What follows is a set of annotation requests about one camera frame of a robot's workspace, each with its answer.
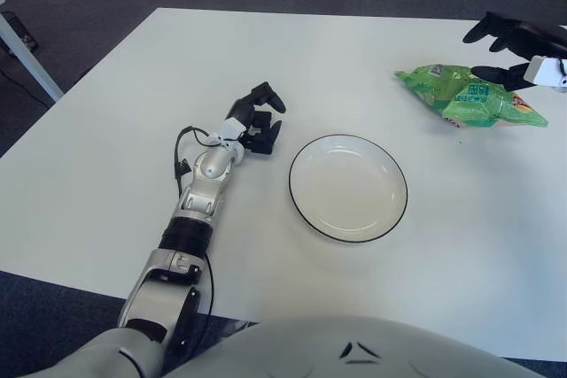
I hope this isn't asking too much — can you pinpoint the grey robot torso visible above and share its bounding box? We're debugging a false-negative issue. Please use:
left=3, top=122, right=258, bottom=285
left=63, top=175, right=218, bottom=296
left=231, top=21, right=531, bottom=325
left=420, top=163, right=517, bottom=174
left=0, top=315, right=546, bottom=378

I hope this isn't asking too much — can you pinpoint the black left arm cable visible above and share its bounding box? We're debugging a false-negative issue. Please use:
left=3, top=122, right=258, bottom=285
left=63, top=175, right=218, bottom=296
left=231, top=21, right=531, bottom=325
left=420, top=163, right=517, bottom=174
left=175, top=126, right=216, bottom=335

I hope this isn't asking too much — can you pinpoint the black box on floor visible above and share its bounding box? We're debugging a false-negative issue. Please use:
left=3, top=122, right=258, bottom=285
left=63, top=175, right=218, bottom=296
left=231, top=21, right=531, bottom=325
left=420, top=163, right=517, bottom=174
left=2, top=11, right=39, bottom=52

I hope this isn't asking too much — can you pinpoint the white desk leg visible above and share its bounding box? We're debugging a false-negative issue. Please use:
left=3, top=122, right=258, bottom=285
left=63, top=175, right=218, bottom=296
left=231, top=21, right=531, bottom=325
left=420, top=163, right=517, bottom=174
left=0, top=0, right=65, bottom=104

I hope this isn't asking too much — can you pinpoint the white plate with black rim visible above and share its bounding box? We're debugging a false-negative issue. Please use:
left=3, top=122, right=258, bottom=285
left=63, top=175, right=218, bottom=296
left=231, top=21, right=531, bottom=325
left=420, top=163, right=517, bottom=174
left=287, top=133, right=408, bottom=245

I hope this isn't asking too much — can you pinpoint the black floor cable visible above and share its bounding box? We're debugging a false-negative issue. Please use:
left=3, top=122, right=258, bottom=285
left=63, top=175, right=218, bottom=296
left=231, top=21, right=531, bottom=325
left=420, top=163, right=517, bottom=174
left=0, top=68, right=52, bottom=109

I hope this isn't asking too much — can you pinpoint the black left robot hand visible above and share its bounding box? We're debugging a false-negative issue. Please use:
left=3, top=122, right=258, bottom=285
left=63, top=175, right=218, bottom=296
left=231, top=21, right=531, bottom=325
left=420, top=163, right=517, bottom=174
left=225, top=81, right=287, bottom=157

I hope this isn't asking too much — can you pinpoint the green snack bag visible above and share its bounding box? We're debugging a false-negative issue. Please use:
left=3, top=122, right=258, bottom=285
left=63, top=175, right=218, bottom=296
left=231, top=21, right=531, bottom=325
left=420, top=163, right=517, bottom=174
left=392, top=63, right=549, bottom=130

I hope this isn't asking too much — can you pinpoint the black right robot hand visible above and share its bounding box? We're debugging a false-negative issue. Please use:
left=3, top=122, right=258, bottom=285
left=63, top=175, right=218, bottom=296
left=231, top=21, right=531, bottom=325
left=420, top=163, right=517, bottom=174
left=462, top=11, right=567, bottom=91

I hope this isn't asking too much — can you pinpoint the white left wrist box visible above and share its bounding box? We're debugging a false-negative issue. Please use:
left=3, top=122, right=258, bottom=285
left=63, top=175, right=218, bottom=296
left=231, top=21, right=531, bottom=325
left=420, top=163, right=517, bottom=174
left=219, top=117, right=245, bottom=140

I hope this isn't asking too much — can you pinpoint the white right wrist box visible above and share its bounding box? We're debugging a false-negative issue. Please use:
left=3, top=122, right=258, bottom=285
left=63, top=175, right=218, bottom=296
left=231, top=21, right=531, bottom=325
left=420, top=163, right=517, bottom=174
left=524, top=55, right=567, bottom=87

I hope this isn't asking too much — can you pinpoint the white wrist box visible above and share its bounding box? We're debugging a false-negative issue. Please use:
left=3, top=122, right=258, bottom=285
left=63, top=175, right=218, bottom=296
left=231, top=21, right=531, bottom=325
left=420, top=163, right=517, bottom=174
left=524, top=55, right=567, bottom=87
left=219, top=117, right=245, bottom=140

